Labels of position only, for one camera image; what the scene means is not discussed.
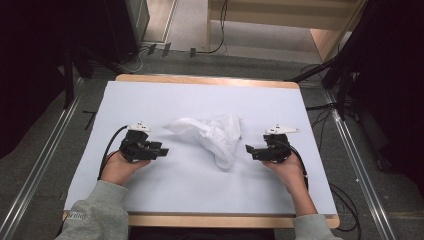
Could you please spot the person's right hand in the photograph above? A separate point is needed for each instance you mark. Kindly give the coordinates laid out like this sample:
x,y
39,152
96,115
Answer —
x,y
288,171

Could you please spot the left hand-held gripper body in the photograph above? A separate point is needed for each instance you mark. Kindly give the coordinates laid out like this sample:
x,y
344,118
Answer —
x,y
135,150

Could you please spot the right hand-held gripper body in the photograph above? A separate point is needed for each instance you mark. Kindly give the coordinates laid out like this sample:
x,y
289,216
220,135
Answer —
x,y
278,148

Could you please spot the person's left hand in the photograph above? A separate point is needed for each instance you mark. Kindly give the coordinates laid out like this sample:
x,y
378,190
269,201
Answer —
x,y
120,170

